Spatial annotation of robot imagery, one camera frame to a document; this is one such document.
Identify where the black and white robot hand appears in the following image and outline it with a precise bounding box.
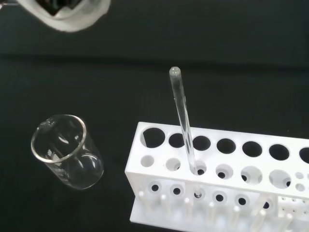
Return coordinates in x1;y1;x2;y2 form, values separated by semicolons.
15;0;112;33

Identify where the white test tube rack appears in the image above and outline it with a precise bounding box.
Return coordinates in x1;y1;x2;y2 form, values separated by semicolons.
124;121;309;232

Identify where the small clear glass beaker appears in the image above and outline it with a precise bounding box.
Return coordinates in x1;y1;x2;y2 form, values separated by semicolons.
30;114;105;191

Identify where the black bench cloth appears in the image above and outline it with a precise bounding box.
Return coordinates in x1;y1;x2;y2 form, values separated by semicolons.
0;0;309;232

